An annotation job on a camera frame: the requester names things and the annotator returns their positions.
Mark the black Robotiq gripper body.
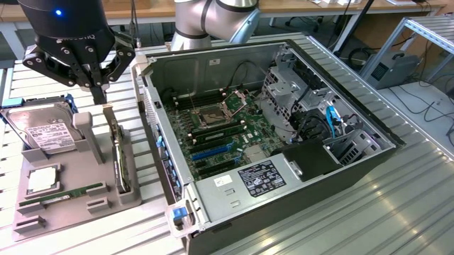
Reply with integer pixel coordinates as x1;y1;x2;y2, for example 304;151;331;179
17;0;117;66

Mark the graphics card with metal bracket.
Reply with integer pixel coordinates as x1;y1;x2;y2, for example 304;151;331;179
101;104;132;194

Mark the brown cardboard box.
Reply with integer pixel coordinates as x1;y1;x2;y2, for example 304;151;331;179
105;0;132;12

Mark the blue disk caddy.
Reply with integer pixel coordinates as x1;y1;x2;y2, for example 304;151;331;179
0;92;80;125

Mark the silver hard disk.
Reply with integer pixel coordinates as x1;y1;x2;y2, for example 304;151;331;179
0;102;85;155

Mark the thin metal locking lever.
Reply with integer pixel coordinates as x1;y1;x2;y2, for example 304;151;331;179
185;89;200;115

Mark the CPU socket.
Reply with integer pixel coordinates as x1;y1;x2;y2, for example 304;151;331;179
192;106;228;130

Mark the open metal socket cover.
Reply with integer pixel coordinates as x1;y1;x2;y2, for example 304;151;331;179
218;89;248;118

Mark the green RAM stick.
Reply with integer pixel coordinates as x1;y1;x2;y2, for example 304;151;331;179
17;183;104;209
192;124;247;141

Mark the black expansion slot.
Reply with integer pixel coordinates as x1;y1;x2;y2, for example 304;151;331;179
197;165;239;179
194;158;236;173
186;139;228;155

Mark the silver CPU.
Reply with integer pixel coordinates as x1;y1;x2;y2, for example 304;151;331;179
26;167;60;196

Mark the blue expansion slot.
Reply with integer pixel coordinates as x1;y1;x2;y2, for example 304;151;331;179
190;147;231;161

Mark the grey parts rack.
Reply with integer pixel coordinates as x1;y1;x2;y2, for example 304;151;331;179
10;111;142;243

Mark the green motherboard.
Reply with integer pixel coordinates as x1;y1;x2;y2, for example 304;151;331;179
161;86;288;181

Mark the silver metal drive cage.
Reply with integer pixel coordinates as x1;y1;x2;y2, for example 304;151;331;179
260;44;341;141

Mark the silver chipset heatsink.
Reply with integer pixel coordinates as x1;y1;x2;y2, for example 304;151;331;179
244;146;267;163

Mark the black office chair base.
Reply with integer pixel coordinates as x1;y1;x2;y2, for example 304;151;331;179
285;15;323;32

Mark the silver power supply unit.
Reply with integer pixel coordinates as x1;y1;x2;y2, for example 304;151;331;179
190;154;311;224

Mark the black plastic air shroud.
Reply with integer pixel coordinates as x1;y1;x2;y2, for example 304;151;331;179
271;139;344;183

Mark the black stand pole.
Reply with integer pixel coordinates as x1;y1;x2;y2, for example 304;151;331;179
332;0;376;57

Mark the silver disk bay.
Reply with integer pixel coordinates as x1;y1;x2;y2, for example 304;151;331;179
323;129;384;167

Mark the open black PC case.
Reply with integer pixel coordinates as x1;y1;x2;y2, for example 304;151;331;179
128;39;407;255

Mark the grey hanging cable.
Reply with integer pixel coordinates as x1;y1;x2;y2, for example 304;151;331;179
128;0;141;49

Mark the wooden desk white frame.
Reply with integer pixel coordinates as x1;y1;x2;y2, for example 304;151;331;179
0;0;177;61
257;0;448;53

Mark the black power cable bundle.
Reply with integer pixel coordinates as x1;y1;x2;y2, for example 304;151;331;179
287;108;332;141

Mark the blue SATA wire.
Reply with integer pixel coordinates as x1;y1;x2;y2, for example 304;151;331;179
324;105;343;140

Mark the grey control box with handle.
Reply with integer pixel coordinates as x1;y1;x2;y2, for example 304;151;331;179
359;50;421;90

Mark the aluminium profile frame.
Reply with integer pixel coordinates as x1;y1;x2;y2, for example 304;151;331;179
360;15;454;80

